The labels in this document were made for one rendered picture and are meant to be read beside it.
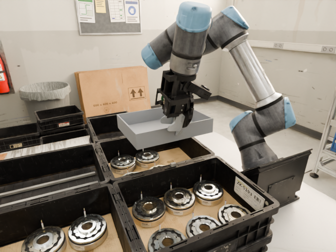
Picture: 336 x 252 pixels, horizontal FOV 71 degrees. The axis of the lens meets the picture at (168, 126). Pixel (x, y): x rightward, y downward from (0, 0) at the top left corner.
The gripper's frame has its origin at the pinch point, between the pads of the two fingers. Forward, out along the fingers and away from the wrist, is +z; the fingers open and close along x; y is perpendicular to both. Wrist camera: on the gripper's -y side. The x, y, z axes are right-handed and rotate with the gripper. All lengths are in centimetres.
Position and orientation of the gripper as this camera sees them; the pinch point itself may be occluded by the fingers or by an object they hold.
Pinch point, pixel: (177, 130)
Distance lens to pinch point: 73.1
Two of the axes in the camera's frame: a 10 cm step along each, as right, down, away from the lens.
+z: -1.4, 7.9, 5.9
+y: -8.5, 2.1, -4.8
